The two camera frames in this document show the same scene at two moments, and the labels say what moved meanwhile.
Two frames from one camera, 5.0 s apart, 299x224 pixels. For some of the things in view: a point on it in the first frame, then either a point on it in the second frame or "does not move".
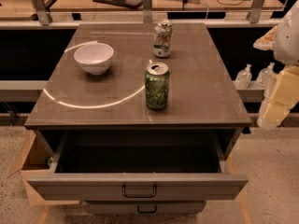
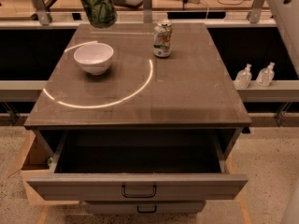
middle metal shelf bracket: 147,2 does not move
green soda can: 157,81 to 99,5
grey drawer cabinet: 138,119 does not move
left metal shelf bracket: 37,0 does not move
